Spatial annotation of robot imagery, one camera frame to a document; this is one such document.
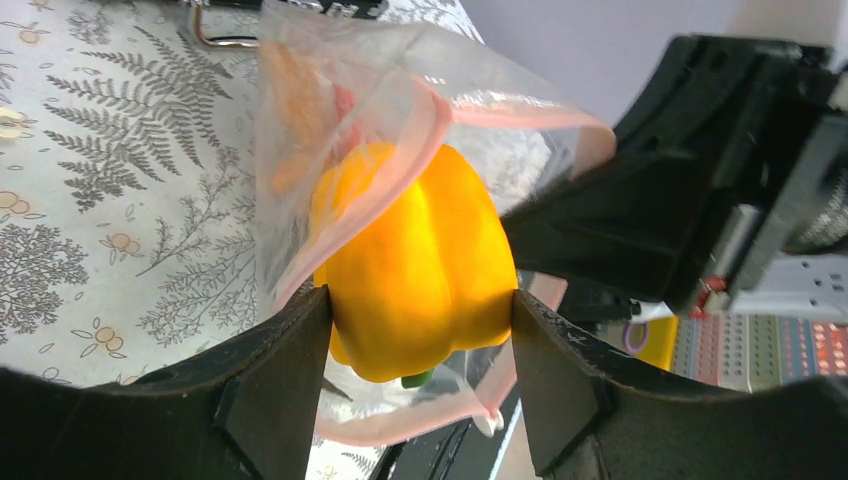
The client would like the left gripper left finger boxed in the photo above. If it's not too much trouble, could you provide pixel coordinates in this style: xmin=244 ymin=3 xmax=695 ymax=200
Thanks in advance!
xmin=1 ymin=289 xmax=331 ymax=479

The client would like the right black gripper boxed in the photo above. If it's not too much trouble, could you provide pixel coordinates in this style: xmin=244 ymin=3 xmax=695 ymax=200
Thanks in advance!
xmin=502 ymin=35 xmax=847 ymax=322

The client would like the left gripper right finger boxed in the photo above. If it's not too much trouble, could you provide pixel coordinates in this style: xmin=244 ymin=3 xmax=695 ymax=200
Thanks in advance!
xmin=512 ymin=290 xmax=847 ymax=479

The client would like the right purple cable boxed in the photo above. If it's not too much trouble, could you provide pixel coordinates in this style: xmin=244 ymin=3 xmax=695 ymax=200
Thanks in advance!
xmin=621 ymin=321 xmax=652 ymax=356

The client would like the clear pink dotted zip bag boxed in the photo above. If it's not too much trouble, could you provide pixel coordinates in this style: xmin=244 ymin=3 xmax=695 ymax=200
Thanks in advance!
xmin=254 ymin=17 xmax=616 ymax=446

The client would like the black poker chip case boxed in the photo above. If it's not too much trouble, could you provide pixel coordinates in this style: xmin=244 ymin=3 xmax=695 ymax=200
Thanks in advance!
xmin=179 ymin=1 xmax=390 ymax=50

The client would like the orange toy carrot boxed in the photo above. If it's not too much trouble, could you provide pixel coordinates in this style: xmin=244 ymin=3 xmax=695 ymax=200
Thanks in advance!
xmin=259 ymin=42 xmax=362 ymax=198

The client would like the yellow toy bell pepper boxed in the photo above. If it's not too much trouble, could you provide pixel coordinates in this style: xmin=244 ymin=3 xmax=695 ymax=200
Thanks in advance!
xmin=313 ymin=145 xmax=518 ymax=387

